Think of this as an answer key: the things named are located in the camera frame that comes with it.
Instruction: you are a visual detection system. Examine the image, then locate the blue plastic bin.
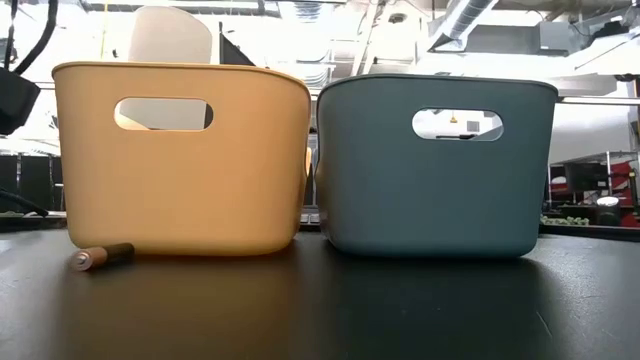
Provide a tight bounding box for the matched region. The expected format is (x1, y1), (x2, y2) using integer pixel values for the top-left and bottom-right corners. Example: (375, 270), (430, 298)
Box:
(314, 73), (560, 259)

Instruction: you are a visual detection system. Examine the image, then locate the white rounded panel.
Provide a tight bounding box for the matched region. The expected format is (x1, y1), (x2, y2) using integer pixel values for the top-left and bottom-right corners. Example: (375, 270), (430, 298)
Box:
(117, 4), (215, 132)

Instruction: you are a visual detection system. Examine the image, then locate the dark triangular panel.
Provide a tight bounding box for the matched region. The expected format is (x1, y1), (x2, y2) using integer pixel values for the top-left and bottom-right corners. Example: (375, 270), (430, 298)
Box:
(218, 19), (256, 67)

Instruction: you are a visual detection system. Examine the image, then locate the red bin shelf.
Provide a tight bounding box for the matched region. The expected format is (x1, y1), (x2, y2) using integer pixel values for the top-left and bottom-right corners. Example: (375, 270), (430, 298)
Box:
(607, 159), (640, 229)

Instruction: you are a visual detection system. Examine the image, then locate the copper and black battery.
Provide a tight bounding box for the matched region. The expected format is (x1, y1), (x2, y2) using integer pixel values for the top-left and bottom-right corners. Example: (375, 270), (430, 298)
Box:
(69, 242), (136, 273)

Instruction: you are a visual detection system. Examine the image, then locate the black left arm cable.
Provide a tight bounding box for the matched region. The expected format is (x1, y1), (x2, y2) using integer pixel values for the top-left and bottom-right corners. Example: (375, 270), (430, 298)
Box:
(2, 0), (60, 76)

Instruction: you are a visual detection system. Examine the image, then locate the grey ventilation duct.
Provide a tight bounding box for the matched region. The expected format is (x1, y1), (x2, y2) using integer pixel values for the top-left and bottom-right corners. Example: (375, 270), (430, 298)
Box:
(427, 0), (501, 54)

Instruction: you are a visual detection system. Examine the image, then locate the black monitor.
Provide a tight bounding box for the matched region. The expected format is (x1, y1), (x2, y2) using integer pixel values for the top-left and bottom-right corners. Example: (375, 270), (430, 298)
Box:
(563, 162), (610, 193)

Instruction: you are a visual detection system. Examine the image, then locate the yellow plastic bin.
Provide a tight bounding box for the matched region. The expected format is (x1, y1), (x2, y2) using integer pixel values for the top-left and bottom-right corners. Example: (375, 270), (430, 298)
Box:
(51, 60), (313, 257)

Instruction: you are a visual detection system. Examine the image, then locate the potted succulent plant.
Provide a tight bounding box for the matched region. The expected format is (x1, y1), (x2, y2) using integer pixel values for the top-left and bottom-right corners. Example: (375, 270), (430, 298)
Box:
(539, 214), (591, 227)

